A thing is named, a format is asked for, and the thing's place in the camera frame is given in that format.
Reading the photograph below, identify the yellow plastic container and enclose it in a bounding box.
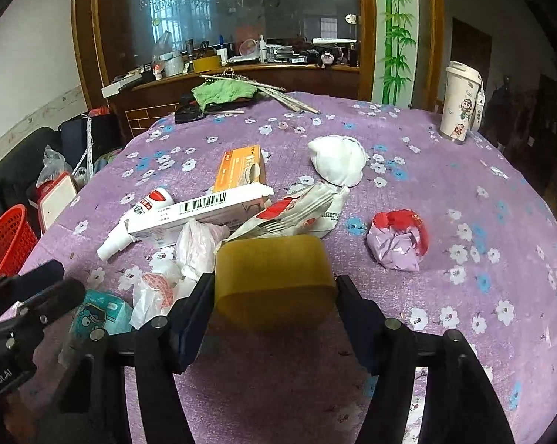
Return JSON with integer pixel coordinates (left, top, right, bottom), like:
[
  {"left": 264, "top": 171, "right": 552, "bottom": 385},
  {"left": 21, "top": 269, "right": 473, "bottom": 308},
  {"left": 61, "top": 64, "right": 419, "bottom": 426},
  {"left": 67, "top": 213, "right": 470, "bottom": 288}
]
[{"left": 214, "top": 235, "right": 337, "bottom": 333}]

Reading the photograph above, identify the red white snack wrapper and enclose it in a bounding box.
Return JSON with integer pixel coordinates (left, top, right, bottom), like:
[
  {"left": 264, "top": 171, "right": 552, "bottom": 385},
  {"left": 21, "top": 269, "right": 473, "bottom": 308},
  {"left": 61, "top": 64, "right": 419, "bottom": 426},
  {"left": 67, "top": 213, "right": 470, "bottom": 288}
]
[{"left": 225, "top": 182, "right": 350, "bottom": 243}]

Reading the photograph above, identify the red plastic basket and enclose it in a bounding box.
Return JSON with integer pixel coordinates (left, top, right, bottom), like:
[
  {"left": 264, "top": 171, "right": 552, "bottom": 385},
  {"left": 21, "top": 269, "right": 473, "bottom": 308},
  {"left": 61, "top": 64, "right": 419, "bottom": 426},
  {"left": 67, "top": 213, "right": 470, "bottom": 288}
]
[{"left": 0, "top": 205, "right": 38, "bottom": 278}]

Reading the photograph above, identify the teal cartoon tissue pack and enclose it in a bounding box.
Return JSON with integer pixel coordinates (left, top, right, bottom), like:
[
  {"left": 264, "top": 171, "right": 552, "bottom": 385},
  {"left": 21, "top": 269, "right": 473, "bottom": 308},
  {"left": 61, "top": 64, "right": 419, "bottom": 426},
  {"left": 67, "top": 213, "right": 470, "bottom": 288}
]
[{"left": 58, "top": 290, "right": 132, "bottom": 367}]

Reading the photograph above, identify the red white box on chair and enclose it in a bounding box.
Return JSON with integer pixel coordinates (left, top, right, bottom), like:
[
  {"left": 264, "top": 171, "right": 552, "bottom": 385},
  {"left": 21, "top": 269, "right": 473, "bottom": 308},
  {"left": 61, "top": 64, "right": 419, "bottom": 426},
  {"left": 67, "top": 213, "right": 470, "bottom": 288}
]
[{"left": 26, "top": 171, "right": 78, "bottom": 236}]

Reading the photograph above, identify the white red toothpaste tube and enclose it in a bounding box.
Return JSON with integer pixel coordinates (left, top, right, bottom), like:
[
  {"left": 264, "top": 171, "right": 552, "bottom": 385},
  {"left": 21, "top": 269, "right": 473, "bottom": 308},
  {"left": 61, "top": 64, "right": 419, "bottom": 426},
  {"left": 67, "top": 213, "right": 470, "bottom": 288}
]
[{"left": 97, "top": 188, "right": 174, "bottom": 262}]

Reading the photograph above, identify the white plastic bag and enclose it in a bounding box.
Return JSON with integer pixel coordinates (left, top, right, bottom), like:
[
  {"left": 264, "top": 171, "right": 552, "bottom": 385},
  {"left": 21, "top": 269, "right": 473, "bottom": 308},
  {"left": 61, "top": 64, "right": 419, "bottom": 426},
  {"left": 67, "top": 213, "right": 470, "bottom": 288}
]
[{"left": 130, "top": 219, "right": 229, "bottom": 330}]

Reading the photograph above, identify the purple floral tablecloth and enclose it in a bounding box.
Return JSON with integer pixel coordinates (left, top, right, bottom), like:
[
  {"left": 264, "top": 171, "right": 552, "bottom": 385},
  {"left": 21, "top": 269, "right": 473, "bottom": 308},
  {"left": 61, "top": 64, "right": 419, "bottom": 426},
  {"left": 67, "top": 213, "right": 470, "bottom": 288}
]
[{"left": 26, "top": 95, "right": 557, "bottom": 443}]

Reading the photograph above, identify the crumpled red purple wrapper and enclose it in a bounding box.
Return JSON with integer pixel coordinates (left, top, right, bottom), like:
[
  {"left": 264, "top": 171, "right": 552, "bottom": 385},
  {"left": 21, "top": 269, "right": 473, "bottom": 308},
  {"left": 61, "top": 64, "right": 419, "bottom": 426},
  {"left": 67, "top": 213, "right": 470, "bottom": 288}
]
[{"left": 366, "top": 209, "right": 429, "bottom": 272}]

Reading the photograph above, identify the wooden counter cabinet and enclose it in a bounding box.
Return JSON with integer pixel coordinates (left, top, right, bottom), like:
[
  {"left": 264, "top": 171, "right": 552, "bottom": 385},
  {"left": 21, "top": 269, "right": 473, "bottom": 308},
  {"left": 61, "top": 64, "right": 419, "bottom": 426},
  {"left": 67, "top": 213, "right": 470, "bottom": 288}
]
[{"left": 107, "top": 63, "right": 372, "bottom": 140}]

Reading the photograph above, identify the long white toothpaste box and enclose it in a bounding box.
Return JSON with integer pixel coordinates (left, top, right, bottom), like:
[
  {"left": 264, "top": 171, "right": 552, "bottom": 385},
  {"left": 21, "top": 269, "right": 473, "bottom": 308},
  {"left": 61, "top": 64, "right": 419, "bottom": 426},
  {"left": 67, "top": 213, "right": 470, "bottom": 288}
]
[{"left": 129, "top": 184, "right": 274, "bottom": 249}]

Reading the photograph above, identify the black wallet on table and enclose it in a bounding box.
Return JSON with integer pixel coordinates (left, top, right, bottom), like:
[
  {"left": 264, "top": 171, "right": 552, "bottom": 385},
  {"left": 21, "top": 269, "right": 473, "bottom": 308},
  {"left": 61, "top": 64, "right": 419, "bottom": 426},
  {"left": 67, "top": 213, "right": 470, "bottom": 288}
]
[{"left": 173, "top": 92, "right": 247, "bottom": 124}]

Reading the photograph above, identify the orange cardboard box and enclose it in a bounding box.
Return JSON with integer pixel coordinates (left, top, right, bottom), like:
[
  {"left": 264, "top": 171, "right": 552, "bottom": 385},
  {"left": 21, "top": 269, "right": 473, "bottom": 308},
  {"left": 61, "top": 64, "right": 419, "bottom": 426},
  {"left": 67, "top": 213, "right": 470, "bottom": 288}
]
[{"left": 213, "top": 144, "right": 266, "bottom": 192}]

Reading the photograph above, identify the crumpled white paper wrapper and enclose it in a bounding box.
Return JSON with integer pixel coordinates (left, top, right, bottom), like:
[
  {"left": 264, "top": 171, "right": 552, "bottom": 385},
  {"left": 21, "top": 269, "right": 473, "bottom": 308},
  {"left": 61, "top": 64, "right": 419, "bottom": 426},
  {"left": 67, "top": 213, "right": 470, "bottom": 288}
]
[{"left": 308, "top": 134, "right": 369, "bottom": 188}]

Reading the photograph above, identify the green cloth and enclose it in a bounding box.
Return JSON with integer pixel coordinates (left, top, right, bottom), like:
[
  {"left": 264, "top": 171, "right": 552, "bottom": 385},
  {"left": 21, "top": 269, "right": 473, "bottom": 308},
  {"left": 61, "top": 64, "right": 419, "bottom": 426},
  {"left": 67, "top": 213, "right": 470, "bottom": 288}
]
[{"left": 191, "top": 80, "right": 257, "bottom": 108}]

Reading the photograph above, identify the white floral tumbler cup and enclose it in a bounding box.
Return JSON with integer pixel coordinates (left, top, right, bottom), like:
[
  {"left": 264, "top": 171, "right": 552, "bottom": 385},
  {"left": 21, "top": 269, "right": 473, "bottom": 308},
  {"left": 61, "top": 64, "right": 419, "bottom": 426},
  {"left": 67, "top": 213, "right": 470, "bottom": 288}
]
[{"left": 439, "top": 61, "right": 485, "bottom": 144}]

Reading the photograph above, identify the wooden sticks bundle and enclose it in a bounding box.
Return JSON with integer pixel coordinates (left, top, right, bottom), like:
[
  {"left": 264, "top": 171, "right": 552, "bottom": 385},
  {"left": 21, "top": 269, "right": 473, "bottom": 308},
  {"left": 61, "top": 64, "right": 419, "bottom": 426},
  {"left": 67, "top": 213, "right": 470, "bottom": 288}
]
[{"left": 200, "top": 70, "right": 321, "bottom": 115}]

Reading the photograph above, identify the yellow tin on counter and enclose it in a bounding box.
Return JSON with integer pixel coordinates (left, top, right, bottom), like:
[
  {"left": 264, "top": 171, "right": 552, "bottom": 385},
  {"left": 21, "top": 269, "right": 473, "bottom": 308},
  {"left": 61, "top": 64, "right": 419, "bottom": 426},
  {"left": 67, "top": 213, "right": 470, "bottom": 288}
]
[{"left": 193, "top": 55, "right": 222, "bottom": 73}]

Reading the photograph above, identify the bamboo painted pillar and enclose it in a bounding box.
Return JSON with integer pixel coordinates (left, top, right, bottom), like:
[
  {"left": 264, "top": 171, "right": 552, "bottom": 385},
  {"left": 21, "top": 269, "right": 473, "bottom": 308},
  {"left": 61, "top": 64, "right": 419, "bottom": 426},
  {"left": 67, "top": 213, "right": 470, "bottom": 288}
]
[{"left": 372, "top": 0, "right": 419, "bottom": 108}]

